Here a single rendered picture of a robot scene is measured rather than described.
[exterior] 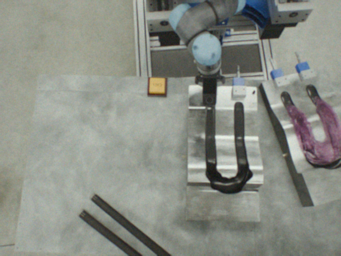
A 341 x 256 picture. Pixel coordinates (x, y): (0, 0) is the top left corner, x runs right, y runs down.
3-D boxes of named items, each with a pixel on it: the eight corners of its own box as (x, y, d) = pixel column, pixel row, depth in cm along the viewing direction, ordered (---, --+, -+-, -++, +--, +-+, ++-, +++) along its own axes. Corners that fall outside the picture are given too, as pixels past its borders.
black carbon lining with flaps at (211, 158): (203, 102, 131) (206, 93, 122) (245, 103, 131) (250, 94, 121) (203, 193, 122) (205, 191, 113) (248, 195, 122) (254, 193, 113)
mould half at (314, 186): (258, 87, 140) (265, 76, 129) (317, 71, 141) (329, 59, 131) (302, 207, 127) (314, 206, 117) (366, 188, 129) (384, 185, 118)
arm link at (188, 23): (196, 7, 103) (217, 34, 101) (165, 25, 102) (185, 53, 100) (199, -9, 96) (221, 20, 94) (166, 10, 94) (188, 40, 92)
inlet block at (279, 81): (263, 62, 139) (266, 57, 134) (274, 60, 140) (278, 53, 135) (273, 91, 136) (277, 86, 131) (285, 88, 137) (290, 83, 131)
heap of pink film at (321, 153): (280, 106, 131) (286, 99, 124) (322, 94, 132) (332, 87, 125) (304, 170, 125) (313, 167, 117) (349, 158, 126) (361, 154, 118)
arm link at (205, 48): (209, 24, 91) (227, 49, 89) (210, 39, 102) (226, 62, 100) (184, 41, 91) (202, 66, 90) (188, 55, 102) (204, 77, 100)
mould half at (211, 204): (188, 93, 139) (189, 80, 126) (251, 95, 139) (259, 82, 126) (185, 219, 126) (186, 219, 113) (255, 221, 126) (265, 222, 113)
